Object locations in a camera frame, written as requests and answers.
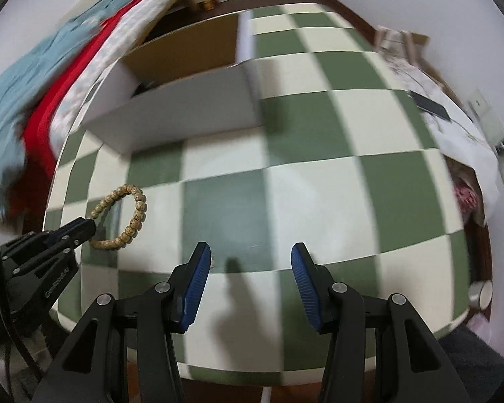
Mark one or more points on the black smartphone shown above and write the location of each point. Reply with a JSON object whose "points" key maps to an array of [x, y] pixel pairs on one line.
{"points": [[429, 105]]}

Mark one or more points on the white round container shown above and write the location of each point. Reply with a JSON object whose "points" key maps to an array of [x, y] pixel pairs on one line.
{"points": [[481, 294]]}

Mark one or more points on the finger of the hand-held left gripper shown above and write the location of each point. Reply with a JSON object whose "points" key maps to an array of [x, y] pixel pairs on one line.
{"points": [[67, 229], [59, 248]]}

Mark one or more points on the green white checkered tablecloth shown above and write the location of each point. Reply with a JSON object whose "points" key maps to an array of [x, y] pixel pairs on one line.
{"points": [[319, 201]]}

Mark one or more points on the white table leg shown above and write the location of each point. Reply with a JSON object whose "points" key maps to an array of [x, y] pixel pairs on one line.
{"points": [[267, 395]]}

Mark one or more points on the white cardboard box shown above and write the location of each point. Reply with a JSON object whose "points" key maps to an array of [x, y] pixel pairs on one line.
{"points": [[185, 105]]}

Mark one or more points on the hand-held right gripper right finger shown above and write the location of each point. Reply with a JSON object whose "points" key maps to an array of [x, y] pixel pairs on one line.
{"points": [[306, 285]]}

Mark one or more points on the patterned white tote bag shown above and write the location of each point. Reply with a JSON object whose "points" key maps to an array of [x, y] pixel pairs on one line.
{"points": [[397, 50]]}

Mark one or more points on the small orange bottle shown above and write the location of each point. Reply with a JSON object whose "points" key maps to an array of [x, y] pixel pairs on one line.
{"points": [[208, 5]]}

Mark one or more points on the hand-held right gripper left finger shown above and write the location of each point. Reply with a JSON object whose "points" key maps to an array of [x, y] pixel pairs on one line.
{"points": [[195, 285]]}

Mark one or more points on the grey white checked mattress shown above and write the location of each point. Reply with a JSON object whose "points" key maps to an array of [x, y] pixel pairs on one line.
{"points": [[92, 67]]}

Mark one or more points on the white paper bag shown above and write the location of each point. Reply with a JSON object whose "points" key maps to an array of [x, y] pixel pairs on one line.
{"points": [[466, 142]]}

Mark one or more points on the white red plastic bag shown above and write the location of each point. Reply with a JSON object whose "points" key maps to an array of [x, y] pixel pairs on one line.
{"points": [[465, 195]]}

